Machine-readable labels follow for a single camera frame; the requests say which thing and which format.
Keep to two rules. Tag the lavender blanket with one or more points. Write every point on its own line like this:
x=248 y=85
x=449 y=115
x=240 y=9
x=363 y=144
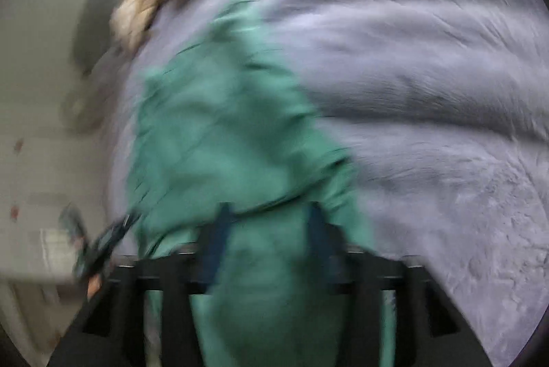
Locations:
x=386 y=49

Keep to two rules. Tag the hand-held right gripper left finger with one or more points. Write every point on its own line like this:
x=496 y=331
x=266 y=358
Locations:
x=218 y=240

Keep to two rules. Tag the green pants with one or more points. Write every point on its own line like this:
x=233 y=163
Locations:
x=223 y=126

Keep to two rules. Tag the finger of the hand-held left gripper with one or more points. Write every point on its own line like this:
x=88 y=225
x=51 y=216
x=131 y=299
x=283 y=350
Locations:
x=118 y=232

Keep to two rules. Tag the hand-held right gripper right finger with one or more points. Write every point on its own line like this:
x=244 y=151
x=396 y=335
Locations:
x=319 y=240

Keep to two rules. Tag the white dresser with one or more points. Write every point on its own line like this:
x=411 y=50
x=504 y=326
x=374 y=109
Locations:
x=43 y=182

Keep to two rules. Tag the person's left hand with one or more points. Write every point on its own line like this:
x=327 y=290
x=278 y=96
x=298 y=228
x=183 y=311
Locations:
x=93 y=287

